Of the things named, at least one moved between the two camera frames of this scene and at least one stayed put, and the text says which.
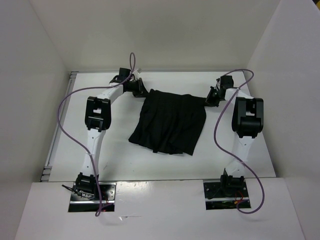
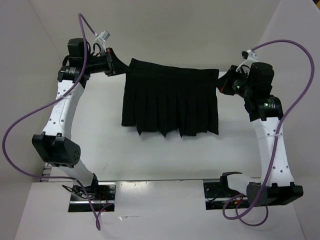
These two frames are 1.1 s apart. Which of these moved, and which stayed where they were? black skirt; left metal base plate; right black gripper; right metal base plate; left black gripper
Moved: left black gripper; black skirt; right black gripper
Stayed: right metal base plate; left metal base plate
